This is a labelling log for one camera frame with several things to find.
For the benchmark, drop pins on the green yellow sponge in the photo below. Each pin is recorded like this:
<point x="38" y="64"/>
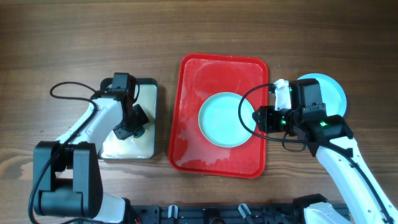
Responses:
<point x="138" y="131"/>

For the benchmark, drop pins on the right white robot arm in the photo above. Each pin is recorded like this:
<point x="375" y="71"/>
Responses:
<point x="332" y="142"/>

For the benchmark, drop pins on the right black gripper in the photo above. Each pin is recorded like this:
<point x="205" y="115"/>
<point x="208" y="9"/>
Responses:
<point x="266" y="124"/>

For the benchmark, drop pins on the pale green plate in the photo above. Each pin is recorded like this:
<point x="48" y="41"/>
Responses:
<point x="225" y="119"/>

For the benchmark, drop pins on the red plastic tray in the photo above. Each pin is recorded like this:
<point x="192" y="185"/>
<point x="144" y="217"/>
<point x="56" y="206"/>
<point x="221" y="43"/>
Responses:
<point x="202" y="76"/>

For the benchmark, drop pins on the light blue plate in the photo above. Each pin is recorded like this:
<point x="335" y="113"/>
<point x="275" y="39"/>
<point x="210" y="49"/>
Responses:
<point x="333" y="94"/>

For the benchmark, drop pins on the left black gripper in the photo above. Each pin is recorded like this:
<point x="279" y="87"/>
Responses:
<point x="143" y="119"/>

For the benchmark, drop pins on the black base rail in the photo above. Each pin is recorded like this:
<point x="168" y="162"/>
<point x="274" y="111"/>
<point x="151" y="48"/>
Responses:
<point x="267" y="214"/>

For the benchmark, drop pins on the black tray with soapy water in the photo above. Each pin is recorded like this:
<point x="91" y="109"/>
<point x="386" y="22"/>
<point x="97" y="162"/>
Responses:
<point x="144" y="146"/>

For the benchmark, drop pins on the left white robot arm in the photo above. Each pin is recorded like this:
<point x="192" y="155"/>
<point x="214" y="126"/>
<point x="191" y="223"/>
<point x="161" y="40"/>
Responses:
<point x="67" y="179"/>

